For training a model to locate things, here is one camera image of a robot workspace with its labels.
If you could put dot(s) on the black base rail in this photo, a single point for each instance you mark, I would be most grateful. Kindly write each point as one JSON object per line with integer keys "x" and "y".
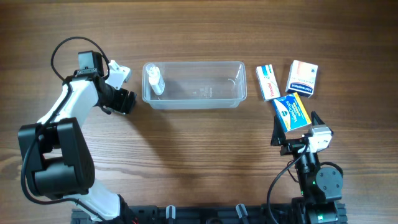
{"x": 280, "y": 213}

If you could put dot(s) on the white calamine lotion bottle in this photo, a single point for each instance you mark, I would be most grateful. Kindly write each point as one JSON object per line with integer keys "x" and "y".
{"x": 155, "y": 79}

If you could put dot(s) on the white Panadol box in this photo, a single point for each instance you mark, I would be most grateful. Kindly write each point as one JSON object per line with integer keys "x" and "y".
{"x": 267, "y": 82}

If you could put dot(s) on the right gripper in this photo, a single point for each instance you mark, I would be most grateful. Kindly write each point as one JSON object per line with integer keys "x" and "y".
{"x": 279, "y": 138}

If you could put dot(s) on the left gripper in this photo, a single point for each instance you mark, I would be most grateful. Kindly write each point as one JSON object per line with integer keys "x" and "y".
{"x": 118, "y": 104}

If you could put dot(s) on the blue yellow VapoDrops box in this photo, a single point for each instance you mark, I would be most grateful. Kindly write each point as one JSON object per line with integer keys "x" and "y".
{"x": 291, "y": 112}

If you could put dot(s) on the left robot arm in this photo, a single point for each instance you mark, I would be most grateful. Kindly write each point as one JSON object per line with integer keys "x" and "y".
{"x": 57, "y": 165}

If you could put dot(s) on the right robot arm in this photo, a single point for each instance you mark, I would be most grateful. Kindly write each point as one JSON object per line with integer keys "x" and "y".
{"x": 320, "y": 183}

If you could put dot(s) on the Hansaplast plaster box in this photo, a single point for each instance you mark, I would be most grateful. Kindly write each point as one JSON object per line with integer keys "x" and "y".
{"x": 302, "y": 78}

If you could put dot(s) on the clear plastic container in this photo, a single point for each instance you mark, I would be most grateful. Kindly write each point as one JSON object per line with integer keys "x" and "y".
{"x": 197, "y": 85}

